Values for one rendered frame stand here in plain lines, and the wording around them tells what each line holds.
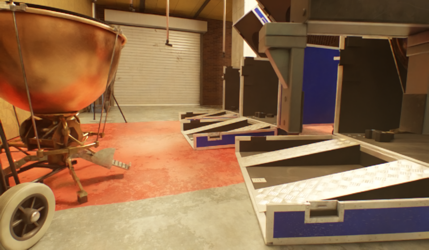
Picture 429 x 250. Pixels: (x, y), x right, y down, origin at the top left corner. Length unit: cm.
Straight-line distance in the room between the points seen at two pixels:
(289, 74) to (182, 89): 751
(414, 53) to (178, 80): 752
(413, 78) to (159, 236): 77
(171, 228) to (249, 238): 28
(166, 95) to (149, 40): 194
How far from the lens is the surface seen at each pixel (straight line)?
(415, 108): 29
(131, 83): 755
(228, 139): 184
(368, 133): 180
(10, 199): 84
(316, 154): 150
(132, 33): 778
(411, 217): 98
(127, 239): 84
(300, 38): 22
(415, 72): 30
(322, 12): 22
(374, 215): 89
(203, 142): 178
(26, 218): 88
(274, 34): 21
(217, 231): 83
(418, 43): 30
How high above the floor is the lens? 49
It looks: 6 degrees down
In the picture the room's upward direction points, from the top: 1 degrees clockwise
